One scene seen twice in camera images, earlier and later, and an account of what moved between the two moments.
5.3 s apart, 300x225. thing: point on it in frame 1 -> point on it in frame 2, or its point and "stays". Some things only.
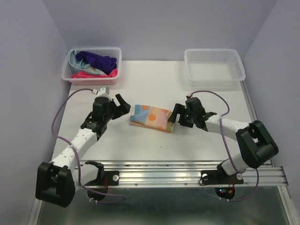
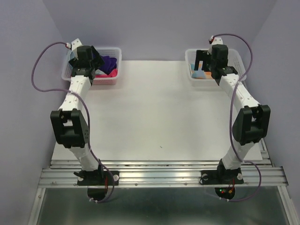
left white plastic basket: (114, 52) stays
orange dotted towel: (152, 117) -> (200, 74)
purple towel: (105, 63) stays
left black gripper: (124, 107) -> (97, 62)
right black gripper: (178, 108) -> (202, 55)
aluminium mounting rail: (183, 173) stays
